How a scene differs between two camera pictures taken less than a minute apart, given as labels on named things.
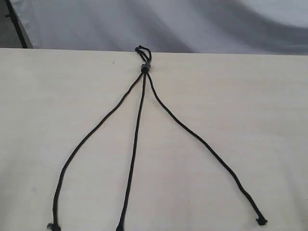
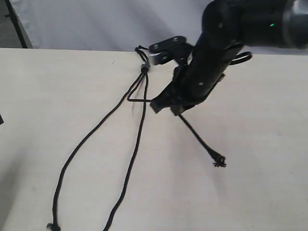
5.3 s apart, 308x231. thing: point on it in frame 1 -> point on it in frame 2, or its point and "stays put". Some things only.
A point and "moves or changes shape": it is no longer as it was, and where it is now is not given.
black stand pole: [11, 14] stays put
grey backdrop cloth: [229, 27] stays put
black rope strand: [130, 186] moves or changes shape
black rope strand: [260, 220] -> [217, 160]
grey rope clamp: [147, 64] stays put
